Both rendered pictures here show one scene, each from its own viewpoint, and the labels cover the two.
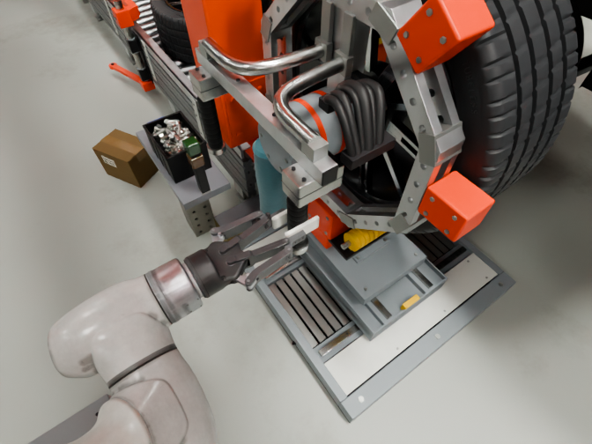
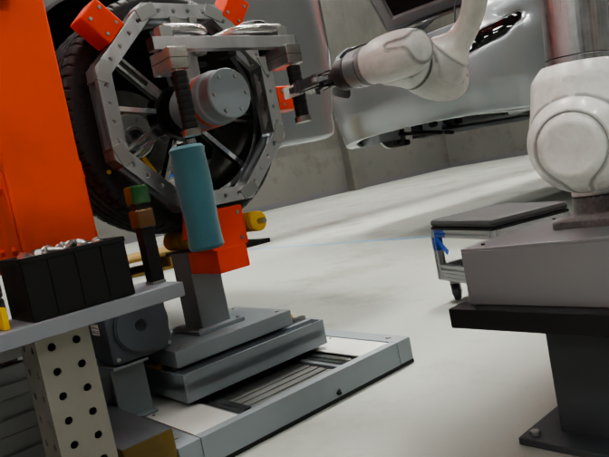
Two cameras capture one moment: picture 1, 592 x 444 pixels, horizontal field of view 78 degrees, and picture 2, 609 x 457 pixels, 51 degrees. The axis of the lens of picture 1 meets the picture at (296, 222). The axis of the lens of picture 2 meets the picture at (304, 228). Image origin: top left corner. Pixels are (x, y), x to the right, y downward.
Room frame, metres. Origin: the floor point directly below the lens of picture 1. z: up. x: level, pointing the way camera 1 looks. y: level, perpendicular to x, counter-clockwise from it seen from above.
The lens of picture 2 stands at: (0.59, 1.66, 0.61)
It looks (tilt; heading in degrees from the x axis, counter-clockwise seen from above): 5 degrees down; 265
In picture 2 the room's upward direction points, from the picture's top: 11 degrees counter-clockwise
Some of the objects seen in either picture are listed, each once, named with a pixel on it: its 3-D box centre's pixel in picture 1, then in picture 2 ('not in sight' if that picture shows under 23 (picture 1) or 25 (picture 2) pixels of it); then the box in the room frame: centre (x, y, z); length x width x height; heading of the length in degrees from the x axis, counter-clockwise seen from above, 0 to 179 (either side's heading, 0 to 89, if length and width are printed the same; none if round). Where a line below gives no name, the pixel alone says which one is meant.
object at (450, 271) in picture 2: not in sight; (500, 254); (-0.33, -0.67, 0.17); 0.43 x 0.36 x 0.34; 105
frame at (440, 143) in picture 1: (340, 115); (194, 107); (0.67, -0.10, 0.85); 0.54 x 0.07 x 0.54; 35
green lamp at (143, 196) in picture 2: (191, 146); (137, 195); (0.81, 0.30, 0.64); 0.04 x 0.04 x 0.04; 35
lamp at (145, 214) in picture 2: (196, 159); (141, 218); (0.81, 0.30, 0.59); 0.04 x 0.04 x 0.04; 35
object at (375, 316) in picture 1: (363, 259); (227, 352); (0.73, -0.26, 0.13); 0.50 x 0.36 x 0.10; 35
